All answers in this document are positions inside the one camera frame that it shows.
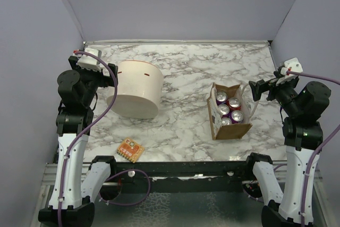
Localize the orange snack packet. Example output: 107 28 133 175
116 138 145 163

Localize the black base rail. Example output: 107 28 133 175
100 161 256 197

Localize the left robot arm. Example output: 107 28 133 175
38 51 118 226

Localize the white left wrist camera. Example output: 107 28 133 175
74 47 103 72

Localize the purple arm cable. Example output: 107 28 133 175
57 51 152 227
246 71 340 227

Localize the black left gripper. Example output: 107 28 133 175
70 56 117 106

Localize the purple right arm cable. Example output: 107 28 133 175
246 71 340 227

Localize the purple soda can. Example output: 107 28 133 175
218 104 230 117
229 110 244 124

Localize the purple soda can carried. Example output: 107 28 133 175
216 91 228 105

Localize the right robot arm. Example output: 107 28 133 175
244 78 331 226

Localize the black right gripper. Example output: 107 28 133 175
250 70 302 115

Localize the white cylindrical bucket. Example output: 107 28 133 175
106 60 164 119

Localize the aluminium frame rail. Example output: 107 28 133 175
42 159 324 185

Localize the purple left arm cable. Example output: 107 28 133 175
57 51 152 227

